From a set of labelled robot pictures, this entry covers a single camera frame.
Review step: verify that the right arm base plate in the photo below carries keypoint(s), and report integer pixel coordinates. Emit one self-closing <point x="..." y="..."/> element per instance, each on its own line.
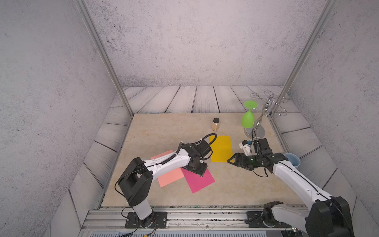
<point x="255" y="220"/>

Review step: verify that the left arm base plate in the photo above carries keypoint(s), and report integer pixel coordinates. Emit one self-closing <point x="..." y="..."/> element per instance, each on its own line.
<point x="156" y="220"/>

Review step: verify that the magenta paper sheet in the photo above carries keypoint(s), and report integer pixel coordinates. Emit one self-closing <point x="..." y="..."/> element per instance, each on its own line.
<point x="197" y="183"/>

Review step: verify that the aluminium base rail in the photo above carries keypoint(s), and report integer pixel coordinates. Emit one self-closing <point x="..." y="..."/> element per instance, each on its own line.
<point x="194" y="221"/>

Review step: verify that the yellow paper sheet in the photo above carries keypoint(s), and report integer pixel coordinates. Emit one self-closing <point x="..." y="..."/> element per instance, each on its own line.
<point x="222" y="149"/>

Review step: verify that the aluminium frame post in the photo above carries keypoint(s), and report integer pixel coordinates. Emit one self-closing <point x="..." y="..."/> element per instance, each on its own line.
<point x="102" y="52"/>
<point x="325" y="14"/>

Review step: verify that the salmon pink paper sheet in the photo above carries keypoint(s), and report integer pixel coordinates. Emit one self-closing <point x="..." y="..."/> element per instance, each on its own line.
<point x="171" y="176"/>

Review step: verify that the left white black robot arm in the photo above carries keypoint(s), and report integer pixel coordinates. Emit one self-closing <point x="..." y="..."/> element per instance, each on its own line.
<point x="135" y="182"/>

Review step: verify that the chrome glass holder stand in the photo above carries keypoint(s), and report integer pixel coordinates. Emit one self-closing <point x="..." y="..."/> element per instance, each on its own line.
<point x="257" y="131"/>

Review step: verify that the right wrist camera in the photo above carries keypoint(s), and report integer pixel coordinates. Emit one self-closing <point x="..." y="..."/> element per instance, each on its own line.
<point x="247" y="147"/>

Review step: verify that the left aluminium frame post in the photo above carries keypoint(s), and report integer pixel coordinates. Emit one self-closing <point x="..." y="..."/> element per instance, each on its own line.
<point x="102" y="52"/>

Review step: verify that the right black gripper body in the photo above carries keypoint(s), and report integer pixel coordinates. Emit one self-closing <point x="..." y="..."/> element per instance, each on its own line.
<point x="248" y="162"/>

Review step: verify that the right aluminium frame post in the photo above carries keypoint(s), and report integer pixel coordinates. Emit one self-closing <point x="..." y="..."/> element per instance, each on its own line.
<point x="325" y="14"/>

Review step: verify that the light blue cup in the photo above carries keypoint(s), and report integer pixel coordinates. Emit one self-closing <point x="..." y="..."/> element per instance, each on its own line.
<point x="293" y="160"/>

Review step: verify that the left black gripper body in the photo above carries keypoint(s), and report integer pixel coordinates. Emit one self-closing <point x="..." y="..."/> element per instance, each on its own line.
<point x="199" y="168"/>

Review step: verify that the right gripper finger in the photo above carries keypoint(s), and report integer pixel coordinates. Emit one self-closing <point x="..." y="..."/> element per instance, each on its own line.
<point x="234" y="164"/>
<point x="233" y="159"/>

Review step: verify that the small black-capped bottle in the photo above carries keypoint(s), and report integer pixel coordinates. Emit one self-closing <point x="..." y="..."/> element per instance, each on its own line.
<point x="215" y="124"/>

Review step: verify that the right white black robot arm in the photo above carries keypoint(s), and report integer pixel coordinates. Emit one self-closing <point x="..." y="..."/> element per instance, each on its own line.
<point x="327" y="216"/>

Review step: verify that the green plastic wine glass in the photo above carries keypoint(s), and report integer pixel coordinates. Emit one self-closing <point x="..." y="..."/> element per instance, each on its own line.
<point x="248" y="119"/>

